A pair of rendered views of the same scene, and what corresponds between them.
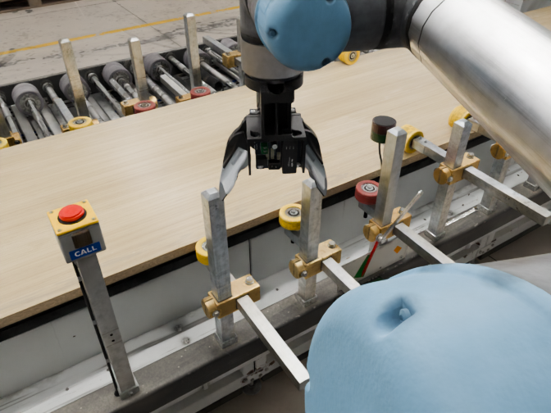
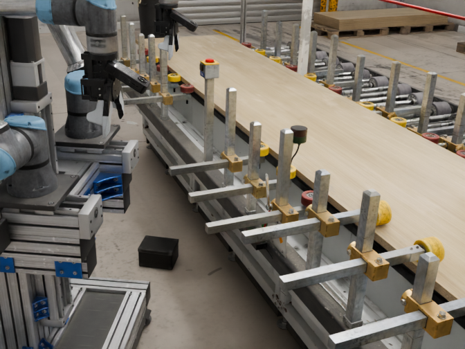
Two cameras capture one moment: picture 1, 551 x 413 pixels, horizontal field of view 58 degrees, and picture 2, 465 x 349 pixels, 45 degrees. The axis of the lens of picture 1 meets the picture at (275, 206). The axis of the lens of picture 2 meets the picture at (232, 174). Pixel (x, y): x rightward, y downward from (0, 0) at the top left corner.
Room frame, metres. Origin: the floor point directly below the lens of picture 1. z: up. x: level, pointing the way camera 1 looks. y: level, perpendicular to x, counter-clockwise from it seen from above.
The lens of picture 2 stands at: (1.17, -2.17, 1.84)
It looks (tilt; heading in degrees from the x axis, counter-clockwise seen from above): 25 degrees down; 99
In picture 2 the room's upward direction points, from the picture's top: 2 degrees clockwise
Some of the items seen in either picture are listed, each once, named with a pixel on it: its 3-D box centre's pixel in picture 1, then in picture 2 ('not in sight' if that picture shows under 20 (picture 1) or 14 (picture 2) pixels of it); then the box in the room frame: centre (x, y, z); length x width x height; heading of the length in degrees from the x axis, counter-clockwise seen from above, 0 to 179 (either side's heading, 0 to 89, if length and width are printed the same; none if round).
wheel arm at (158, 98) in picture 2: not in sight; (154, 99); (0.23, 0.90, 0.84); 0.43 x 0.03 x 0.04; 32
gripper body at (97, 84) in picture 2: not in sight; (101, 75); (0.62, -0.84, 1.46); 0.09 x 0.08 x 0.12; 4
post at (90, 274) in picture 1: (107, 327); (208, 122); (0.66, 0.35, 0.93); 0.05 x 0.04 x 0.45; 122
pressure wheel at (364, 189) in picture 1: (367, 201); (311, 207); (1.18, -0.27, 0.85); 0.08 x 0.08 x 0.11
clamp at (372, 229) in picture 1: (386, 224); (284, 212); (1.08, -0.31, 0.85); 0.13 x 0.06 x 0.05; 122
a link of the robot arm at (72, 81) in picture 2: not in sight; (81, 91); (0.27, -0.19, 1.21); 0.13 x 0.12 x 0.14; 101
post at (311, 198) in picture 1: (308, 256); (252, 177); (0.93, -0.08, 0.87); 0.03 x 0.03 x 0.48; 32
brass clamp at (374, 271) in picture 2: (511, 145); (367, 260); (1.35, -0.74, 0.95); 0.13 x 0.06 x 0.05; 122
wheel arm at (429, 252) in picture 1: (414, 242); (263, 219); (1.01, -0.38, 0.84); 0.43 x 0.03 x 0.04; 32
